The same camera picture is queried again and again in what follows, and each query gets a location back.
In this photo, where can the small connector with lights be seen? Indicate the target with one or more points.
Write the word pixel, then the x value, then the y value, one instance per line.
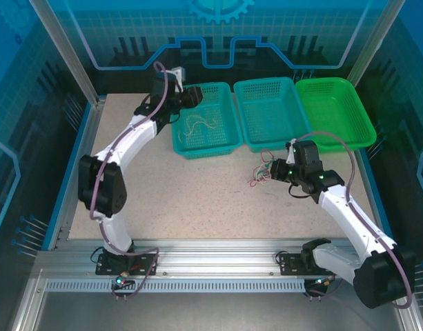
pixel 122 281
pixel 319 283

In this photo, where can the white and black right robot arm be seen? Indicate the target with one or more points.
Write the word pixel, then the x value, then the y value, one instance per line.
pixel 349 220

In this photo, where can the green plastic basket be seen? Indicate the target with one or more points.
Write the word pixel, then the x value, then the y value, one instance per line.
pixel 335 110

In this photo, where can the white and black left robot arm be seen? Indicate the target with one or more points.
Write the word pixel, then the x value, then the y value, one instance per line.
pixel 118 231

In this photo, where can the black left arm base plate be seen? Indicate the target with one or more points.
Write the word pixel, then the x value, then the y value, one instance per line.
pixel 145 263

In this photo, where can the aluminium frame post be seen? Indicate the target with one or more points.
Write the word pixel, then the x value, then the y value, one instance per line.
pixel 373 41
pixel 69 51

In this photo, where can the empty teal plastic basket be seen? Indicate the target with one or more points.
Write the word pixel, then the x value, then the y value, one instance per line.
pixel 273 113

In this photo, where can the aluminium extrusion rail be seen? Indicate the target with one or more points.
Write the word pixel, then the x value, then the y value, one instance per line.
pixel 214 257

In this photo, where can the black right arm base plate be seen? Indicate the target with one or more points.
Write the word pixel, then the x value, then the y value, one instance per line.
pixel 288 263

